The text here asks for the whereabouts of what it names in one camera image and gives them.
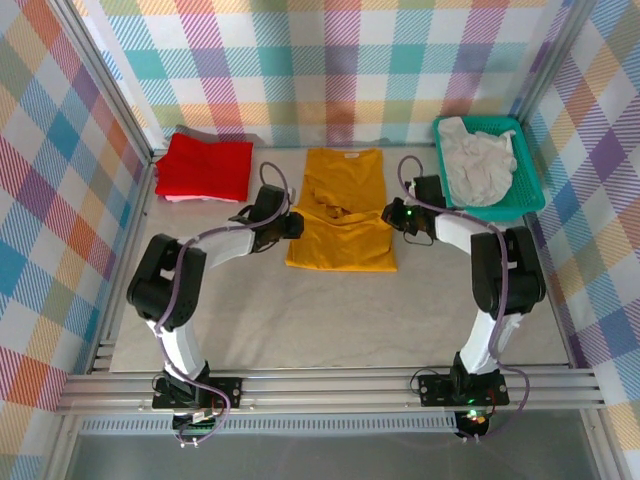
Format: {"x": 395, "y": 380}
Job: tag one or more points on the yellow printed t-shirt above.
{"x": 340, "y": 245}

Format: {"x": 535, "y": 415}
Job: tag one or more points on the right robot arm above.
{"x": 510, "y": 280}

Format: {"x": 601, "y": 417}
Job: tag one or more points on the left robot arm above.
{"x": 165, "y": 290}

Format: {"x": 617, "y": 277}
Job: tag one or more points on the white crumpled t-shirt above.
{"x": 475, "y": 170}

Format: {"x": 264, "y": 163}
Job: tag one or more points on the red folded t-shirt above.
{"x": 200, "y": 170}

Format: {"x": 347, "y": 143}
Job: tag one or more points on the pink folded t-shirt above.
{"x": 175, "y": 199}

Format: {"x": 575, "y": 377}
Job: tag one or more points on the teal plastic basket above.
{"x": 532, "y": 195}

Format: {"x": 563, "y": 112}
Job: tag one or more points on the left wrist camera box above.
{"x": 296, "y": 226}

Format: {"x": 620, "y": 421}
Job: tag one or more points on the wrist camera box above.
{"x": 296, "y": 226}
{"x": 391, "y": 212}

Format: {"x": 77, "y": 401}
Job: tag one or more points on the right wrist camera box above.
{"x": 391, "y": 212}

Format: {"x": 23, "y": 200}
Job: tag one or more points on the aluminium frame post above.
{"x": 100, "y": 80}
{"x": 550, "y": 65}

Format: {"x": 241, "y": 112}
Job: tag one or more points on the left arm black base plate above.
{"x": 230, "y": 392}

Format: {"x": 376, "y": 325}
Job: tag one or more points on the long aluminium base rail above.
{"x": 325, "y": 390}

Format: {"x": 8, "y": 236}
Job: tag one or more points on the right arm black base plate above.
{"x": 432, "y": 390}

